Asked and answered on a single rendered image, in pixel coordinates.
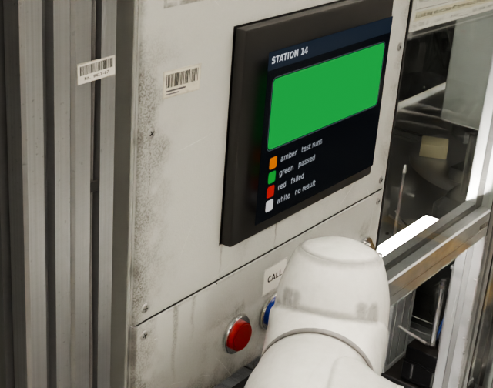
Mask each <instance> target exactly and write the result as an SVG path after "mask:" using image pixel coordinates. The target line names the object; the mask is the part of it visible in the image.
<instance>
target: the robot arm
mask: <svg viewBox="0 0 493 388"><path fill-rule="evenodd" d="M389 312H390V296H389V288H388V282H387V274H386V270H385V267H384V262H383V259H382V257H381V256H380V255H379V253H377V252H376V251H375V250H373V249H372V248H371V247H369V246H366V245H364V244H363V243H362V242H358V241H356V240H354V239H349V238H346V237H341V236H323V237H318V238H314V239H308V240H306V241H303V242H302V243H300V244H299V245H298V246H297V248H296V249H295V250H294V252H293V254H292V256H291V257H290V259H289V261H288V263H287V265H286V267H285V269H284V271H283V274H282V276H281V278H280V281H279V284H278V287H277V294H276V299H275V303H274V305H273V306H272V308H271V309H270V315H269V320H268V326H267V334H266V338H265V342H264V345H263V352H262V354H261V357H260V361H259V363H258V365H257V366H256V368H255V369H254V370H253V372H252V373H251V374H250V377H249V379H248V380H247V382H246V385H245V387H244V388H404V387H403V386H400V385H397V384H395V383H393V382H391V381H390V380H387V379H386V378H384V377H382V376H381V374H382V370H383V366H384V360H385V356H386V351H387V340H388V330H387V328H388V321H389Z"/></svg>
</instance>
